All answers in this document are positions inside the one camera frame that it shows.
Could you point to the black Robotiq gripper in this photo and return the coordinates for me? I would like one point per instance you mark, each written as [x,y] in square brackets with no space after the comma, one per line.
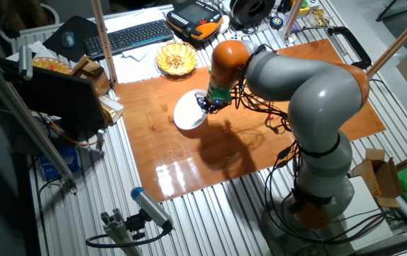
[216,106]

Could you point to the white round plate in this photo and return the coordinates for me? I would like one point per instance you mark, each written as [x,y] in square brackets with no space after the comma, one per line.
[187,112]

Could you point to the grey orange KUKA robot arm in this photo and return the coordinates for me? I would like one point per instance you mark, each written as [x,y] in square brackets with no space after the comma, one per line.
[314,92]

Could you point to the yellow wicker basket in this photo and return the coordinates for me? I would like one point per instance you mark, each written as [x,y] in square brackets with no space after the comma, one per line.
[176,58]

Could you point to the glossy wooden board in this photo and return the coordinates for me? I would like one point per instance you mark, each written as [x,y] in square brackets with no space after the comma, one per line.
[153,149]

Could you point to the Rubik's cube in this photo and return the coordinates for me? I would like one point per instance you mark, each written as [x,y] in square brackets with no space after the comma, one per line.
[235,36]

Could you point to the white paper sheets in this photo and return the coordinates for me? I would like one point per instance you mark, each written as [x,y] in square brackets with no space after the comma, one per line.
[132,71]

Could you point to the black orange teach pendant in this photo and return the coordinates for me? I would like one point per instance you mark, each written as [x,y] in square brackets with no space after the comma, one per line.
[194,16]

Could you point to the white gold box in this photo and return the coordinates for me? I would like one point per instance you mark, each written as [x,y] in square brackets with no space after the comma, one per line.
[112,108]

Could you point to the black computer keyboard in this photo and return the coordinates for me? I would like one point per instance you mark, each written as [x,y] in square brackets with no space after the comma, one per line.
[129,37]

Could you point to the black round tape measure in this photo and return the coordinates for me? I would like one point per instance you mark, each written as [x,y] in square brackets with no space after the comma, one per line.
[276,22]

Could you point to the brown wooden box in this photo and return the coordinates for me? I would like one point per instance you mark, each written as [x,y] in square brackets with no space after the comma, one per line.
[95,73]

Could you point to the yellow green button box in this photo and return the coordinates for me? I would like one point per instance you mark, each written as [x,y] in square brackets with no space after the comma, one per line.
[305,7]

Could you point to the black monitor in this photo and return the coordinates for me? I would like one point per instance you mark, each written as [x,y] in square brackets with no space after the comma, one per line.
[61,99]

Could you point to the black mouse pad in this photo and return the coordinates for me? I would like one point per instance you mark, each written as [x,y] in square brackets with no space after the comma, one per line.
[82,30]

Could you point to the brass metal object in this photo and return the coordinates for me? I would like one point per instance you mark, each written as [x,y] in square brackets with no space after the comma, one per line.
[318,17]

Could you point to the grey computer mouse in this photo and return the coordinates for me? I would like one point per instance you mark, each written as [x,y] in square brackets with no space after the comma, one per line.
[68,39]

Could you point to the blue packet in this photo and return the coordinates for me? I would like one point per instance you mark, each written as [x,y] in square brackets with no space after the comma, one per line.
[61,163]

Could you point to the white round bin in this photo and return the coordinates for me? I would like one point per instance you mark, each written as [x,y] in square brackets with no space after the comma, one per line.
[55,14]

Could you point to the open cardboard box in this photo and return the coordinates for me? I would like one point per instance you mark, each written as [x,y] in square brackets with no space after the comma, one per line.
[381,177]

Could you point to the silver camera with blue end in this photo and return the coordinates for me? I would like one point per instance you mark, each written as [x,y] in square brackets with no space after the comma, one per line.
[152,206]

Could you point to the metal post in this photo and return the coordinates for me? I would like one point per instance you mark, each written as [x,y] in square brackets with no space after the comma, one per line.
[292,17]

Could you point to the aluminium camera bracket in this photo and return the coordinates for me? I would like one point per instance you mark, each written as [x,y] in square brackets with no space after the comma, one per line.
[118,231]

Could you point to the aluminium frame strut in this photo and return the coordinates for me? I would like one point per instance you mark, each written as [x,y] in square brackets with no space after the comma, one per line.
[22,113]

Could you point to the silver depth camera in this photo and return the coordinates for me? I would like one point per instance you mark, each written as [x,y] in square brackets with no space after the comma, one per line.
[25,60]

